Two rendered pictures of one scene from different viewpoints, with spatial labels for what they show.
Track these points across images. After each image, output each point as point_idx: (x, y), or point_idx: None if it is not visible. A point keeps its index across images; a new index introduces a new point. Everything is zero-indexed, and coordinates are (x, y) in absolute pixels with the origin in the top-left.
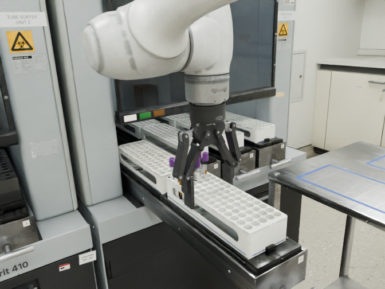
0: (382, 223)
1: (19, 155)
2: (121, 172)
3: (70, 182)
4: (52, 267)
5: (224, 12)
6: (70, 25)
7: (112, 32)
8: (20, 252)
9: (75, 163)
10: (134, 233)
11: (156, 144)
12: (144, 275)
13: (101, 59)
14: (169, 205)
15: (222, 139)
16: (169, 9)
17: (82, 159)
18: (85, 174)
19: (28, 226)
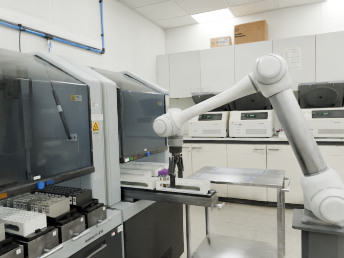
0: (232, 182)
1: (84, 180)
2: None
3: (105, 193)
4: (109, 233)
5: None
6: (109, 119)
7: (169, 122)
8: (108, 220)
9: None
10: (133, 216)
11: None
12: (136, 240)
13: (166, 130)
14: (158, 192)
15: (180, 159)
16: (187, 115)
17: (109, 181)
18: (110, 189)
19: (104, 210)
